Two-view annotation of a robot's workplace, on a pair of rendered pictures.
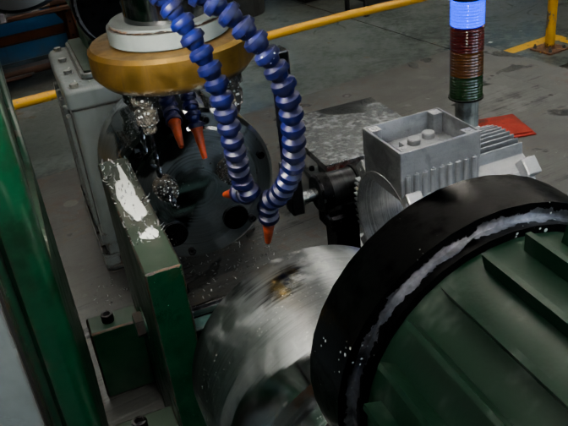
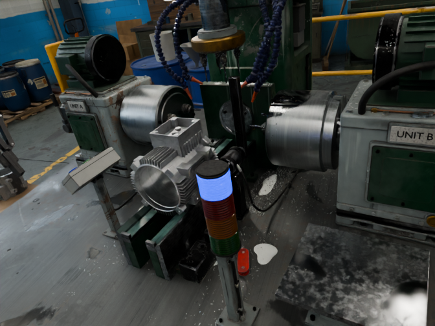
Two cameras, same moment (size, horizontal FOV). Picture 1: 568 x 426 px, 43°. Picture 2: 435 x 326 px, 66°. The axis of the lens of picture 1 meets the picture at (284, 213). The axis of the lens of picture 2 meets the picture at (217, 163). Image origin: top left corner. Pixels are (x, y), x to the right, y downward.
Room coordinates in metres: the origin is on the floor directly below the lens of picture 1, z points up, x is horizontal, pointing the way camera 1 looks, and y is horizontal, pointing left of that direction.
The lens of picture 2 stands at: (1.66, -0.66, 1.51)
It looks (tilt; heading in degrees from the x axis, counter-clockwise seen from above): 30 degrees down; 143
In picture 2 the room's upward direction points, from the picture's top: 9 degrees counter-clockwise
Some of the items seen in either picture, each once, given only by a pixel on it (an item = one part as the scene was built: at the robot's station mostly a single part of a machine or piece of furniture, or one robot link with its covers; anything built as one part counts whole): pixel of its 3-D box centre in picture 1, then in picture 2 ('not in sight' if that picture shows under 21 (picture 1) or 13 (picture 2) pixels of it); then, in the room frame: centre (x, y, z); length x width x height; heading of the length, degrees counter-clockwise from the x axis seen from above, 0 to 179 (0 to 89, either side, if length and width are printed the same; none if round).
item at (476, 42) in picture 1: (466, 36); (217, 201); (1.25, -0.36, 1.14); 0.06 x 0.06 x 0.04
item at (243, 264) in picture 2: not in sight; (243, 261); (1.15, -0.23, 0.81); 0.09 x 0.03 x 0.02; 134
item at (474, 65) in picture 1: (466, 61); (221, 220); (1.25, -0.36, 1.10); 0.06 x 0.06 x 0.04
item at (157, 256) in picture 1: (134, 330); (244, 121); (0.75, 0.21, 0.97); 0.30 x 0.11 x 0.34; 18
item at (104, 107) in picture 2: not in sight; (112, 122); (0.23, -0.13, 0.99); 0.35 x 0.31 x 0.37; 18
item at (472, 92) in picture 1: (466, 84); (224, 237); (1.25, -0.36, 1.05); 0.06 x 0.06 x 0.04
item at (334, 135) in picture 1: (352, 152); (353, 290); (1.43, -0.16, 0.86); 0.27 x 0.24 x 0.12; 18
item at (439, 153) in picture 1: (420, 154); (177, 137); (0.88, -0.19, 1.11); 0.12 x 0.11 x 0.07; 109
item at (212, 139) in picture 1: (177, 158); (315, 130); (1.11, 0.16, 1.04); 0.41 x 0.25 x 0.25; 18
